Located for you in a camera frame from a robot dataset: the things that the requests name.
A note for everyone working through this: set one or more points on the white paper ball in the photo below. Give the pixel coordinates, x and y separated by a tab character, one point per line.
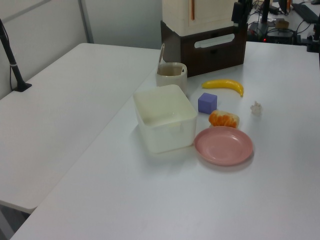
256	108

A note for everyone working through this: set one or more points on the cream trash can with lid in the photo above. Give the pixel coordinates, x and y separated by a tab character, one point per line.
172	78

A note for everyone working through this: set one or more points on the white square plastic bin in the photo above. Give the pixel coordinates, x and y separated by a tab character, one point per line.
162	110

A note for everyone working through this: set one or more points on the purple cube block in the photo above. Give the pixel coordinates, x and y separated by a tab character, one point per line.
206	105

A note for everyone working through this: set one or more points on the peeled orange toy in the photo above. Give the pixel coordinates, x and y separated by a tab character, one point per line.
223	120

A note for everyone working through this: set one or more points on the pink round plate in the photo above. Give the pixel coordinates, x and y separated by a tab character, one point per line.
222	146

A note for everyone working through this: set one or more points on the yellow toy banana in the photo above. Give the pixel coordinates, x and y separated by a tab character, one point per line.
225	83

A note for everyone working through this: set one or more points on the dark brown drawer box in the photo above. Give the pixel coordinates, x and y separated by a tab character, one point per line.
212	60

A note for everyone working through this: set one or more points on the cream toy appliance box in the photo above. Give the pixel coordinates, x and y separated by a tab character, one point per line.
212	15

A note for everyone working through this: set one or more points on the black device with red light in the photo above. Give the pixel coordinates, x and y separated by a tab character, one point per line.
277	35

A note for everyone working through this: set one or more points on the black background stand pole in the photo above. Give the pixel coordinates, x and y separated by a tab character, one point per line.
265	12

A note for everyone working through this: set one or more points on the small cardboard box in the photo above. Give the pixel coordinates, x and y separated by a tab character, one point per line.
282	24

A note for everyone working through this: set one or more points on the black clamped stand pole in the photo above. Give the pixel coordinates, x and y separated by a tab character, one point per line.
13	67

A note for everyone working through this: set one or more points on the black keyboard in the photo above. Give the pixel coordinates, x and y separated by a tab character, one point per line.
305	11

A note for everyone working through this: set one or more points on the black camera on stand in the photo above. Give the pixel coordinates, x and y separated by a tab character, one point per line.
236	12

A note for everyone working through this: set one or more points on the black clamp bracket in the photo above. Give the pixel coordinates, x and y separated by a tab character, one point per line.
312	42

